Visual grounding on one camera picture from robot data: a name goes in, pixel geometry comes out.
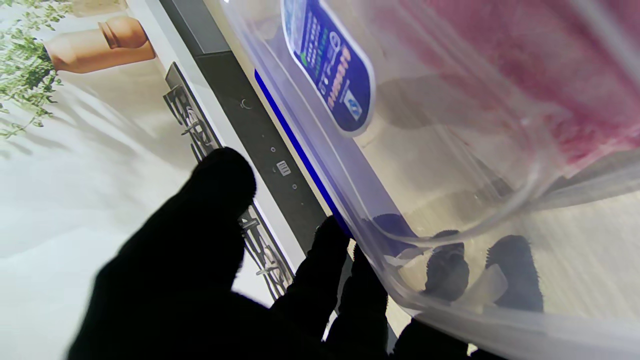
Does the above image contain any stack of raw bacon slices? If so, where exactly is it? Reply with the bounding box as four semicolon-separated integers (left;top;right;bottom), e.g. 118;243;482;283
375;0;640;171

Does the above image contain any printed large potted plant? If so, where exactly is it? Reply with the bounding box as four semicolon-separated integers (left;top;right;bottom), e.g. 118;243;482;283
0;0;156;141

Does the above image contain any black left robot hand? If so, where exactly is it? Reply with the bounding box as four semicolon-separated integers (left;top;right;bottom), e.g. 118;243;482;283
67;146;546;360

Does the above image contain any printed gas stove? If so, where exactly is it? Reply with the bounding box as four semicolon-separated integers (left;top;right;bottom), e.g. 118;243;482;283
164;62;296;301

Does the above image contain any clear plastic food container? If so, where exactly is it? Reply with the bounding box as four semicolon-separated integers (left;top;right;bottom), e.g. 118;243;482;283
205;0;640;360

